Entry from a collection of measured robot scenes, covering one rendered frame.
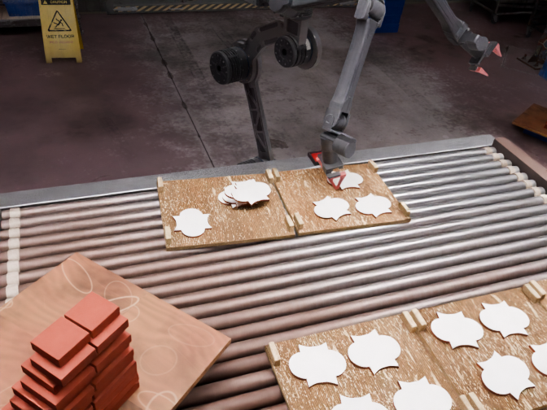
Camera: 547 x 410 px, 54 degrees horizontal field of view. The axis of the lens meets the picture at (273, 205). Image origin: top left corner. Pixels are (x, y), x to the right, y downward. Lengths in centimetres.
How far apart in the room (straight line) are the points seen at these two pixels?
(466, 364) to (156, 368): 78
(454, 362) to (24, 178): 289
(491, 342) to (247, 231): 78
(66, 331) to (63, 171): 276
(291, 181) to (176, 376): 96
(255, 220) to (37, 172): 222
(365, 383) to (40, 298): 82
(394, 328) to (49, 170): 273
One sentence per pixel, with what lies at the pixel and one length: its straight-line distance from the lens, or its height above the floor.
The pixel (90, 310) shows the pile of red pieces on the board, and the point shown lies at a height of 129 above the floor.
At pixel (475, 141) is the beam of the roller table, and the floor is 91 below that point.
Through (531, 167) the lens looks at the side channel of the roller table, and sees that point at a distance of 239.
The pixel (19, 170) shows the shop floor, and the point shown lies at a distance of 379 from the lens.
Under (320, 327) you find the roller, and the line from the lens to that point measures 149.
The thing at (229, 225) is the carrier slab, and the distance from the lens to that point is 173.
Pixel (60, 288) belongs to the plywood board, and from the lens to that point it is 144.
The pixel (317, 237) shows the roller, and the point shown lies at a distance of 175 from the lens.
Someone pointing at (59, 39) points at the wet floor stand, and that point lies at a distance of 515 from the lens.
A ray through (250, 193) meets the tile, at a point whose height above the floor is 98.
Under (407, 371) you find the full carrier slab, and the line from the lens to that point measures 145.
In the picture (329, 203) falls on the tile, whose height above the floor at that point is 94.
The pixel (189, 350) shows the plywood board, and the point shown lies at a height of 104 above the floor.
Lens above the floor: 206
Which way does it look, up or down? 38 degrees down
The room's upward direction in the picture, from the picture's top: 6 degrees clockwise
